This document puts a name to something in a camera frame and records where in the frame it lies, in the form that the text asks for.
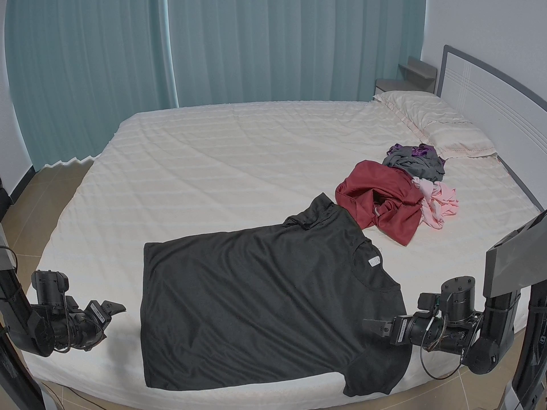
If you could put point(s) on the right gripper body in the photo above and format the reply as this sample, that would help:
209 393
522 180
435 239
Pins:
404 329

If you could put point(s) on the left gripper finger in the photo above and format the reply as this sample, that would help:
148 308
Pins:
115 307

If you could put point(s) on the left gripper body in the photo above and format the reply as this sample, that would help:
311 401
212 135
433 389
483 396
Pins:
98 314

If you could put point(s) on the purple garment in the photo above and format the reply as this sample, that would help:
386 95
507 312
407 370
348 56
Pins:
414 150

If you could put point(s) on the bed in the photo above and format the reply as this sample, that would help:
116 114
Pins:
213 156

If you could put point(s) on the grey bedside table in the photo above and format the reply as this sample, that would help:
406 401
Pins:
416 73

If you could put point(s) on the grey garment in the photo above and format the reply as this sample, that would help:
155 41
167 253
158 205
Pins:
418 167

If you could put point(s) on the blue-green curtain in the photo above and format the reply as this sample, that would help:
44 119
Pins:
290 36
85 58

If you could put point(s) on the dark red shirt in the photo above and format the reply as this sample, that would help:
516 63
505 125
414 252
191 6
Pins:
376 186

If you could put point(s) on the black T-shirt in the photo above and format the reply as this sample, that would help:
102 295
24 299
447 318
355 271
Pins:
256 305

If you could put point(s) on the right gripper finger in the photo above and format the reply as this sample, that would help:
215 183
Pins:
380 327

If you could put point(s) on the pink garment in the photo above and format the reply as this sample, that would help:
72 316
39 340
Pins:
442 203

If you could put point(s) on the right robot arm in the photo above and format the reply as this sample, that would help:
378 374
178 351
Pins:
504 263

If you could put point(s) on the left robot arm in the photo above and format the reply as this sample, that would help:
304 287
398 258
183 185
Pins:
42 331

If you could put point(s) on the cream pillow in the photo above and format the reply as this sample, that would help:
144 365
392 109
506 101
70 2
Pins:
440 122

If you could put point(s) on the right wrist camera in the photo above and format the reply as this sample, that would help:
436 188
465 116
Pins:
428 302

